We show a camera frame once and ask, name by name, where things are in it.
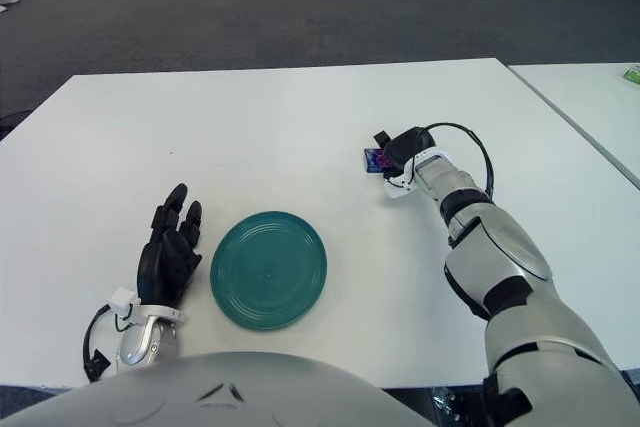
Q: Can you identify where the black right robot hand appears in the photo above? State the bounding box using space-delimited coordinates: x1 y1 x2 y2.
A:
372 127 436 182

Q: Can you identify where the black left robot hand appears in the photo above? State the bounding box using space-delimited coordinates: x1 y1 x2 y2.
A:
136 183 204 310

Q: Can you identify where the purple blue gum box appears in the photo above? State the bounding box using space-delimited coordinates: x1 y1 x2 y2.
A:
362 146 394 176

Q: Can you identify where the green round plate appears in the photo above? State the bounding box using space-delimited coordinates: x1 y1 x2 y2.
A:
209 210 329 332

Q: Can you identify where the grey robot torso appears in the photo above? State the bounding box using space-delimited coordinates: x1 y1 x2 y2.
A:
0 351 442 427

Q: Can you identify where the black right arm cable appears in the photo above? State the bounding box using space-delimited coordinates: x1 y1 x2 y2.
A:
423 121 497 199

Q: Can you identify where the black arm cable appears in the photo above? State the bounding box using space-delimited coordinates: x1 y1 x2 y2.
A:
82 305 119 384
423 121 497 199

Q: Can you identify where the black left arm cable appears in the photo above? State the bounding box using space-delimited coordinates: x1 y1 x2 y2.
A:
82 305 119 384

